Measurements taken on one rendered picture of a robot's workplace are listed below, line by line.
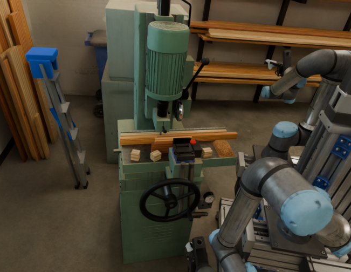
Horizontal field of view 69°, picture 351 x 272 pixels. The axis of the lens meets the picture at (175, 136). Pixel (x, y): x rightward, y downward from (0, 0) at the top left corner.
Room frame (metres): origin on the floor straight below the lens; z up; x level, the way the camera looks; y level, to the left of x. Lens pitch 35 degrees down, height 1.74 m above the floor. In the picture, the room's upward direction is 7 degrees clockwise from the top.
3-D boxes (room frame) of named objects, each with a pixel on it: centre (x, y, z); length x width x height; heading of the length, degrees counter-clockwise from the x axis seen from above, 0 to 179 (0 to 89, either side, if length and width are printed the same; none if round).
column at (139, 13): (1.41, 0.16, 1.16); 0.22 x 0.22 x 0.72; 16
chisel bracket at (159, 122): (1.15, 0.08, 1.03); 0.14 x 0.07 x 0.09; 16
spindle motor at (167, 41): (1.13, 0.08, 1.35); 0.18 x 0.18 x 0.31
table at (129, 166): (1.06, -0.04, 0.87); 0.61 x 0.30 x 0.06; 106
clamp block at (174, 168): (0.97, -0.06, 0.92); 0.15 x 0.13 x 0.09; 106
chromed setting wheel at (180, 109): (1.29, 0.00, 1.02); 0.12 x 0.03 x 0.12; 16
